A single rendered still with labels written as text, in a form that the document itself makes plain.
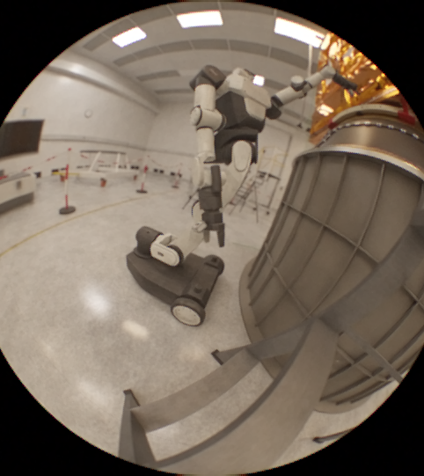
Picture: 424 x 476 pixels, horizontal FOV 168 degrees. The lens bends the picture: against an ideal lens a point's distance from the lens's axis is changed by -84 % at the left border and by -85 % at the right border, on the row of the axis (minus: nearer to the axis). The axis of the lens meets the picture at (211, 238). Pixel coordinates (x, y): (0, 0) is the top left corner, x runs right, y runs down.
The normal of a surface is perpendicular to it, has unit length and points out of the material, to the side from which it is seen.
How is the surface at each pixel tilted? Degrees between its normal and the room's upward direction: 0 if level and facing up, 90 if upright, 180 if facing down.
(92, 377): 0
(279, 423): 0
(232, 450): 0
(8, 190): 90
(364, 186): 90
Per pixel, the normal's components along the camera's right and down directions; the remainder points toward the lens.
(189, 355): 0.27, -0.87
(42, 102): 0.94, 0.33
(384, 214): -0.89, -0.07
